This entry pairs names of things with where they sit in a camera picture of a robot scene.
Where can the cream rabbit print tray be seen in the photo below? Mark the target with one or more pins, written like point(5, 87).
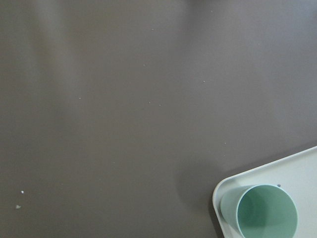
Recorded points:
point(296, 174)

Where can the green plastic cup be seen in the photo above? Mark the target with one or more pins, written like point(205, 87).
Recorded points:
point(260, 211)

